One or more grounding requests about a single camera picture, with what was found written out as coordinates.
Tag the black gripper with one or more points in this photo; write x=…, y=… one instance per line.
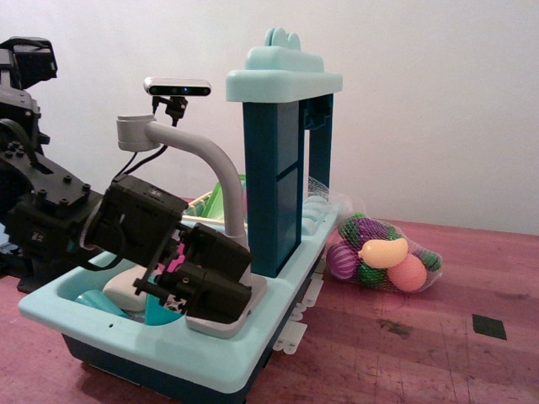
x=137, y=220

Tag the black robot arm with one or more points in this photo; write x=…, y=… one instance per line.
x=53, y=215

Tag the pink toy cup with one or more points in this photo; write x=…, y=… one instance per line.
x=170, y=267

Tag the cream dish rack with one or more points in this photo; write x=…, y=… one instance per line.
x=195, y=210

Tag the green toy plate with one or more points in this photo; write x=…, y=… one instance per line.
x=214, y=208

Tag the teal toy cup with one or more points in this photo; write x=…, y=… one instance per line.
x=157, y=315

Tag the white toy soap bar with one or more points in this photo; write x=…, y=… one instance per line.
x=122, y=292

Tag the teal toy kitchen sink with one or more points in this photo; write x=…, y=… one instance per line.
x=287, y=100

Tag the grey toy faucet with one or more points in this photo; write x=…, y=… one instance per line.
x=139, y=133

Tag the mesh bag of toy food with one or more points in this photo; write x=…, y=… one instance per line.
x=353, y=230

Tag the yellow toy fruit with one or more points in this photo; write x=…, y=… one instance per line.
x=384, y=253

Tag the orange toy egg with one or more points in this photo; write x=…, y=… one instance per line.
x=409, y=275

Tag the black tape patch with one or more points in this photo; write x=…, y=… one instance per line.
x=488, y=326

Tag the silver depth camera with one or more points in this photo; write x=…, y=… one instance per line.
x=170, y=87

